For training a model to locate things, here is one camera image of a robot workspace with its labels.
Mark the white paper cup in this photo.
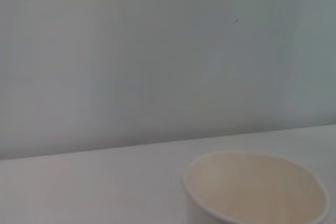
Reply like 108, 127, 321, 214
182, 150, 330, 224

